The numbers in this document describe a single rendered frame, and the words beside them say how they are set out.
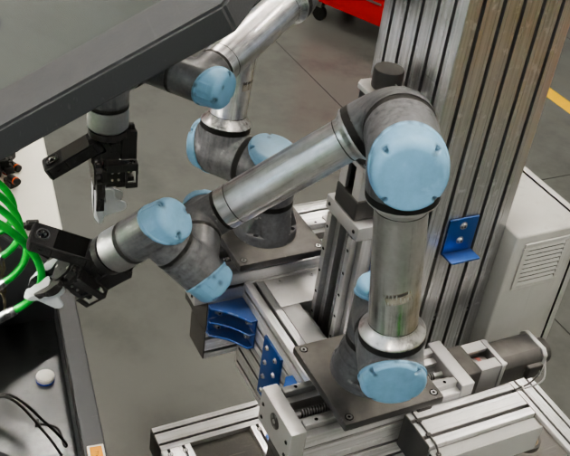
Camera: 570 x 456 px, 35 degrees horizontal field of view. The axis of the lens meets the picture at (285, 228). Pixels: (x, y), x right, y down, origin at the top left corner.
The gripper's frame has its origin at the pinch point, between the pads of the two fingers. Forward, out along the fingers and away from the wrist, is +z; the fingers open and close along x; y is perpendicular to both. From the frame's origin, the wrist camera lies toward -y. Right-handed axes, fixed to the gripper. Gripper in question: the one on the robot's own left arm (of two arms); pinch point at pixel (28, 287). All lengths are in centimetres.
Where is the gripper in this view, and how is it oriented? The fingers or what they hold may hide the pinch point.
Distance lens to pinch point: 164.1
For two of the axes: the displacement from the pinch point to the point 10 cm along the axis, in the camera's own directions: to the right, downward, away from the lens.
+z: -7.5, 3.8, 5.4
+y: 6.5, 5.6, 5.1
